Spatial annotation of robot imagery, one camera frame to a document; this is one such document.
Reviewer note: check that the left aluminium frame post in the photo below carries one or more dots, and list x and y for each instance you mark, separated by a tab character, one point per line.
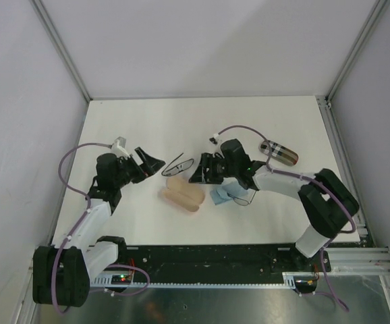
58	44

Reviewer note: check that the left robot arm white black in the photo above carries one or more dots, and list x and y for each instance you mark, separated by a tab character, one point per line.
63	272

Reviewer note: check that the right controller board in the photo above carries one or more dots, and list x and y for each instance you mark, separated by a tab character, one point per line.
305	285

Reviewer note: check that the black frame glasses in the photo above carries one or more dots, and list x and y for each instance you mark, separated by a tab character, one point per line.
175	167

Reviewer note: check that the grey slotted cable duct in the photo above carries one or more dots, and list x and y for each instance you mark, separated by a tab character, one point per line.
103	281

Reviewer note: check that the plaid glasses case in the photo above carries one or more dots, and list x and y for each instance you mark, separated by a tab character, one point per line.
279	152

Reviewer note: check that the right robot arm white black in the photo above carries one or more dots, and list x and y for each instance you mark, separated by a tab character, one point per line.
328	204

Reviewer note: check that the blue cleaning cloth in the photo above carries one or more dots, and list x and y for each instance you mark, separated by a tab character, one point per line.
219	193

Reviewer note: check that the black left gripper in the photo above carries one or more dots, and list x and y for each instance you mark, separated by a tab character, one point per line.
148	168

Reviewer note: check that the pink glasses case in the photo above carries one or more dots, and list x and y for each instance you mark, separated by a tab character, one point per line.
181	193

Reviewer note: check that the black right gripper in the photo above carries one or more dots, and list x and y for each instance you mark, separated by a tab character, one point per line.
201	175

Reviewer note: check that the right aluminium frame post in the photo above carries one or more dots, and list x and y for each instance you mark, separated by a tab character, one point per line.
367	29

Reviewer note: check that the thin wire frame glasses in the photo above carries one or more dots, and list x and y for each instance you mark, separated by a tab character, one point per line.
242	201

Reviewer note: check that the controller board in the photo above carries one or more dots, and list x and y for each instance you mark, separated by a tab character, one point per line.
305	285
121	279

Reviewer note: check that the aluminium frame post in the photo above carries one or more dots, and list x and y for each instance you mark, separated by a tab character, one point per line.
58	44
367	29

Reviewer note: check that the left controller board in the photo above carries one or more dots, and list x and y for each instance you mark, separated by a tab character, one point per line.
121	279

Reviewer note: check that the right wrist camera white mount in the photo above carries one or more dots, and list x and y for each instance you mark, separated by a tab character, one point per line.
216	139

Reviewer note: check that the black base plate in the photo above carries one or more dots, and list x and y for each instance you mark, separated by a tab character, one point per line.
221	264

